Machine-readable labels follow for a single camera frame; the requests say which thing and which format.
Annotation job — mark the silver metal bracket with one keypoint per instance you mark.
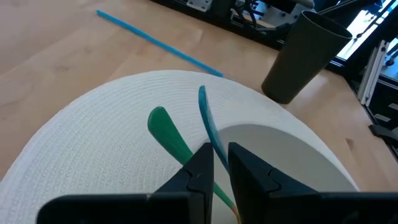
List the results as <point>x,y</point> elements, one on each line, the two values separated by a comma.
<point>199,4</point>

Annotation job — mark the green plastic utensil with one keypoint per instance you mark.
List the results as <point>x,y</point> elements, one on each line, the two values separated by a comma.
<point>164,127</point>

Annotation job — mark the silver aluminium frame post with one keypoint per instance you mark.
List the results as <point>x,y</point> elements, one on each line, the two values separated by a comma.
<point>371,77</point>

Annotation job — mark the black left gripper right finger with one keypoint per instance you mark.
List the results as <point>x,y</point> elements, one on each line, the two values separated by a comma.
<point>280,205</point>

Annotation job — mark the white woven round placemat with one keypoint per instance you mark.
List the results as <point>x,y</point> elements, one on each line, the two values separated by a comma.
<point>93,140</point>

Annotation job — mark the teal plastic utensil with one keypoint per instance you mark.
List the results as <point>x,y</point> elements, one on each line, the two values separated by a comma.
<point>206,115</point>

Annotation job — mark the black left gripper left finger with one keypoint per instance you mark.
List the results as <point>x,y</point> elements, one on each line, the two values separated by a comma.
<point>174,205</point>

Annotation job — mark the blue plastic straw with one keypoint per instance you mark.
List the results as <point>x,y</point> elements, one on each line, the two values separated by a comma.
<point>155,40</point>

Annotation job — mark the dark tall plastic cup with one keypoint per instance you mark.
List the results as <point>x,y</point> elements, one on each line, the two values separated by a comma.
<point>301,59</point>

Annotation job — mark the white ceramic bowl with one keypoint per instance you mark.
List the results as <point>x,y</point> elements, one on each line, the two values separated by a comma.
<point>280,149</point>

